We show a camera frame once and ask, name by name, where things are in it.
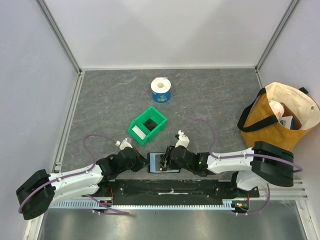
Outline black leather card holder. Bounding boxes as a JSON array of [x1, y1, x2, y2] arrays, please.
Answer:
[[147, 152, 181, 174]]

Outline green plastic bin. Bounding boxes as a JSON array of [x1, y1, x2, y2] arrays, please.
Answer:
[[128, 106, 168, 146]]

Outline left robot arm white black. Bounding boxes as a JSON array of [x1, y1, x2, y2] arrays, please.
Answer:
[[16, 147, 150, 220]]

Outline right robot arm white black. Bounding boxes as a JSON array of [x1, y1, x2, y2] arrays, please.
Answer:
[[160, 141, 295, 197]]

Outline stack of white cards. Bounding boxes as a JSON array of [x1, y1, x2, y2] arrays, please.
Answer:
[[132, 125, 146, 140]]

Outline black card in bin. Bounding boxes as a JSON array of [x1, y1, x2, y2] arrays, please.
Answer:
[[143, 118, 158, 132]]

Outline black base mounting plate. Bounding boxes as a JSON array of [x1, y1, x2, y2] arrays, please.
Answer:
[[93, 179, 260, 199]]

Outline toilet paper roll blue wrapper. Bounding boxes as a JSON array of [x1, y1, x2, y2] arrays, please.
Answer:
[[150, 77, 172, 104]]

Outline mustard canvas tote bag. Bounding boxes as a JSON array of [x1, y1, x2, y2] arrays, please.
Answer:
[[237, 82, 320, 151]]

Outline items inside tote bag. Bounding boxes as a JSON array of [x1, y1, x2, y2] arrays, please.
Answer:
[[268, 100, 302, 130]]

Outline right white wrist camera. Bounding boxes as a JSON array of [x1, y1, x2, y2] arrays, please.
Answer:
[[175, 130, 190, 148]]

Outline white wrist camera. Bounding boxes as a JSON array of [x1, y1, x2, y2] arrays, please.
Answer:
[[175, 130, 190, 148], [115, 137, 133, 150]]

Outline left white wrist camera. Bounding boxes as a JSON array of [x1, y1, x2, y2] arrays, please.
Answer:
[[115, 137, 133, 150]]

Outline left aluminium frame post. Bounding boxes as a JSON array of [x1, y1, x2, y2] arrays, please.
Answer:
[[35, 0, 82, 74]]

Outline aluminium frame post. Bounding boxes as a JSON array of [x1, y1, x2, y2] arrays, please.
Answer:
[[254, 0, 301, 74], [35, 0, 82, 74]]

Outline right aluminium frame post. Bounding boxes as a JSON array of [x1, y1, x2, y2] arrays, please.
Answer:
[[254, 0, 301, 74]]

